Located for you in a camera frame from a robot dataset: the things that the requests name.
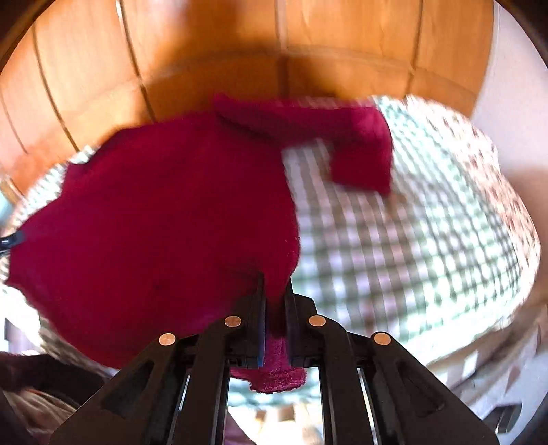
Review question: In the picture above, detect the red knit cloth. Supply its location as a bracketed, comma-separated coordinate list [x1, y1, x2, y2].
[7, 97, 392, 393]

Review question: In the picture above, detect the floral pink mattress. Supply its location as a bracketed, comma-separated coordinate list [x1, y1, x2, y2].
[405, 94, 547, 418]

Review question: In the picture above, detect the green white checkered bedsheet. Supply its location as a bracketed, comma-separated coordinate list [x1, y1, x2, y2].
[0, 94, 526, 445]

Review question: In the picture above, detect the wooden panelled headboard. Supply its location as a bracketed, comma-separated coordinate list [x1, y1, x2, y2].
[1, 1, 494, 199]

